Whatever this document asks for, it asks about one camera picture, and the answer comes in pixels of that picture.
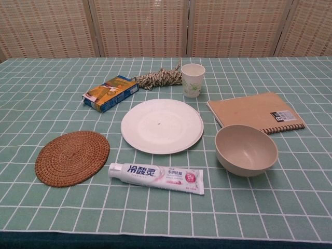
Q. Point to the floral print paper cup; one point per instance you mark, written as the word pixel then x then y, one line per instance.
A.
pixel 193 83

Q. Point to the beige plastic bowl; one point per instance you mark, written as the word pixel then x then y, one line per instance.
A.
pixel 246 158

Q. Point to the white paper plate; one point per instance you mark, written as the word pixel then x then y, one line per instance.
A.
pixel 160 124

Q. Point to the brown spiral notebook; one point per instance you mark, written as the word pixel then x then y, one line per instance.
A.
pixel 246 109

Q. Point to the white toothpaste tube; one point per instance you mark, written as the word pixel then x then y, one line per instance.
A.
pixel 155 177

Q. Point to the blue yellow cardboard box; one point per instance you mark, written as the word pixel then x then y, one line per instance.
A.
pixel 111 93

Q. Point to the woven rattan coaster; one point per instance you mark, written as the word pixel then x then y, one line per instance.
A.
pixel 72 158

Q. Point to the bamboo folding screen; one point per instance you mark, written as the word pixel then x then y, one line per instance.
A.
pixel 140 26

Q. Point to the green checked tablecloth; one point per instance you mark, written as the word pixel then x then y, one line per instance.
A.
pixel 52 103

